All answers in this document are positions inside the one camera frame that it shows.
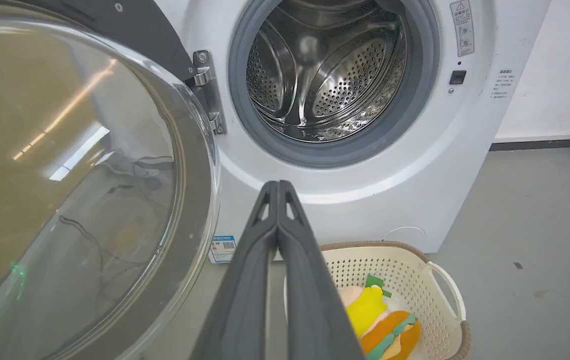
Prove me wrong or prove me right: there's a metal door hinge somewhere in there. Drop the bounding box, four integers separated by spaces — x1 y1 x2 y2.
185 49 228 136

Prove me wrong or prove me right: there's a round glass washing machine door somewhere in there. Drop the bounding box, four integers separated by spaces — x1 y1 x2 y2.
0 0 221 360

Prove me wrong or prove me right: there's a blue white energy label sticker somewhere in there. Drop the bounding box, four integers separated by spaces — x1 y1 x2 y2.
209 235 237 264

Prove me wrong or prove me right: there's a steel perforated washer drum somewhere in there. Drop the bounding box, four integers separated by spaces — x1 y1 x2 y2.
246 0 408 143

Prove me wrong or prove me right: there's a white front-load washing machine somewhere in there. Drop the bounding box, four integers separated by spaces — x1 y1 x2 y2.
152 0 553 264

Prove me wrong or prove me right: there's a cream perforated laundry basket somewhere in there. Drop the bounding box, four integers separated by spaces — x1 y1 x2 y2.
283 241 471 360

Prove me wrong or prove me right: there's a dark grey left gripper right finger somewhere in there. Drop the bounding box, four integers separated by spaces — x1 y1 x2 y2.
277 180 365 360

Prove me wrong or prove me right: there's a red white warning sticker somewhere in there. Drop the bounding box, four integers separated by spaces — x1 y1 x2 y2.
450 0 476 57

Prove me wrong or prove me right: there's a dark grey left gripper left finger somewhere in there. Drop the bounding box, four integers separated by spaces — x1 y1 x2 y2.
189 180 279 360

